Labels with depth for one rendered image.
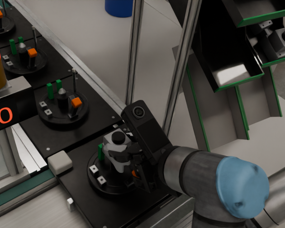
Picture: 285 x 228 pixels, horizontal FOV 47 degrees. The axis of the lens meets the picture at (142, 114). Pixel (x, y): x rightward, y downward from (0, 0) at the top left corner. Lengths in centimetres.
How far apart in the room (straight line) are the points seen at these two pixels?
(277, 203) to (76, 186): 44
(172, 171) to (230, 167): 11
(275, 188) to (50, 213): 50
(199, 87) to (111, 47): 61
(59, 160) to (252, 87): 57
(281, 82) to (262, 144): 186
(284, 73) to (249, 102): 210
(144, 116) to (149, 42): 88
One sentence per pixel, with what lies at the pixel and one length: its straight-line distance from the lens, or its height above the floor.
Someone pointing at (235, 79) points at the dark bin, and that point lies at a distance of 77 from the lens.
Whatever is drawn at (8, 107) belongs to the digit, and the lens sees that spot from 63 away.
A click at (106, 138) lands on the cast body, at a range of 71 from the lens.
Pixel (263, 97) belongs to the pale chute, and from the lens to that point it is 101.
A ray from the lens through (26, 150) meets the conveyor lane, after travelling 89.
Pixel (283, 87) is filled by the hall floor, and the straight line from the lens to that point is 290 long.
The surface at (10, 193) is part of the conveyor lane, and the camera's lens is 84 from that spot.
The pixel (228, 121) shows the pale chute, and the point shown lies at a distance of 90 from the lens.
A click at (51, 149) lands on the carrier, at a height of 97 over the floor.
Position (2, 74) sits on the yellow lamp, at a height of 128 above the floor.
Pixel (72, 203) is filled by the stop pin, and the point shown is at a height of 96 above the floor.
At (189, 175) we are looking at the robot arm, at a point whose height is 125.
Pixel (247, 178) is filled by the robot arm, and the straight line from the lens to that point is 45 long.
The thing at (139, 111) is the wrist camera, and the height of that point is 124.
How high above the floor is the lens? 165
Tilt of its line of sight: 46 degrees down
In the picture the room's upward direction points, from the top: 8 degrees clockwise
